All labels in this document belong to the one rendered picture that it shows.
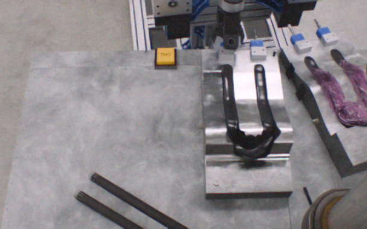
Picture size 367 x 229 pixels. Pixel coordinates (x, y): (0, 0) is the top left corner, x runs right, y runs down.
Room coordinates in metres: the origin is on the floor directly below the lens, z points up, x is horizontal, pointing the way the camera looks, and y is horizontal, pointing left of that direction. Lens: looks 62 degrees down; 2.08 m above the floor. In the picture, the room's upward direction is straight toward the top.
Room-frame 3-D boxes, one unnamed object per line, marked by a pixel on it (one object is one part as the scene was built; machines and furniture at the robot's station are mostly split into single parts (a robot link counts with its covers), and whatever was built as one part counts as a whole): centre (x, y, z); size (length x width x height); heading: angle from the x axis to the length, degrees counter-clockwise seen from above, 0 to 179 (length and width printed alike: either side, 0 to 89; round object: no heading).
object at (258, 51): (0.92, -0.25, 0.89); 0.13 x 0.05 x 0.05; 1
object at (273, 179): (0.65, -0.19, 0.87); 0.50 x 0.26 x 0.14; 1
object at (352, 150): (0.74, -0.55, 0.86); 0.50 x 0.26 x 0.11; 18
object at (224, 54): (0.92, -0.14, 0.89); 0.13 x 0.05 x 0.05; 1
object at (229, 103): (0.67, -0.20, 0.92); 0.35 x 0.16 x 0.09; 1
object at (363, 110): (0.74, -0.54, 0.90); 0.26 x 0.18 x 0.08; 18
